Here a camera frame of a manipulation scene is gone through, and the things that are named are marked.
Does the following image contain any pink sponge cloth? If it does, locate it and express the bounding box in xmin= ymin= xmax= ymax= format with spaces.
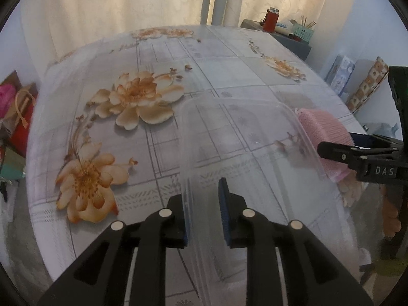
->
xmin=295 ymin=107 xmax=356 ymax=184

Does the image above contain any clear plastic container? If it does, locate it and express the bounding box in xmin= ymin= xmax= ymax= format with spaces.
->
xmin=178 ymin=98 xmax=359 ymax=305

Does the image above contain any right hand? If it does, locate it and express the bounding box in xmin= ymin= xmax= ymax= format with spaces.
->
xmin=380 ymin=184 xmax=401 ymax=238

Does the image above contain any blue white carton box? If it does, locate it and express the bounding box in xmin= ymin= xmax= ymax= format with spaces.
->
xmin=324 ymin=55 xmax=355 ymax=96

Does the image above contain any brown patterned gift box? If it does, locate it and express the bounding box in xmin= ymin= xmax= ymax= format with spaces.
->
xmin=344 ymin=57 xmax=389 ymax=114

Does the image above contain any dark grey side cabinet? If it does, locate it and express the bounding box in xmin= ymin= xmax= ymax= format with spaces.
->
xmin=240 ymin=19 xmax=311 ymax=61

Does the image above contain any teal chopstick holder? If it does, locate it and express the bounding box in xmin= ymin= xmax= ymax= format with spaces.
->
xmin=290 ymin=15 xmax=317 ymax=43

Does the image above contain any red thermos jug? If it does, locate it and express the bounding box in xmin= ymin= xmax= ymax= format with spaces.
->
xmin=259 ymin=7 xmax=279 ymax=32

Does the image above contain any floral tablecloth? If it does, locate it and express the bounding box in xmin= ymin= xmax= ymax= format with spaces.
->
xmin=27 ymin=25 xmax=360 ymax=305

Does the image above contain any red paper gift bag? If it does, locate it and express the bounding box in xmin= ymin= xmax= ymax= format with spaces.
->
xmin=1 ymin=83 xmax=38 ymax=158

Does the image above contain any cardboard box with pink bag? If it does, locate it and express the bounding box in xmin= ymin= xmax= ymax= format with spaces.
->
xmin=0 ymin=70 xmax=21 ymax=118

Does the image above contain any cream curtain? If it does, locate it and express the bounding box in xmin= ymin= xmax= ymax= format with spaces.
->
xmin=19 ymin=0 xmax=361 ymax=68

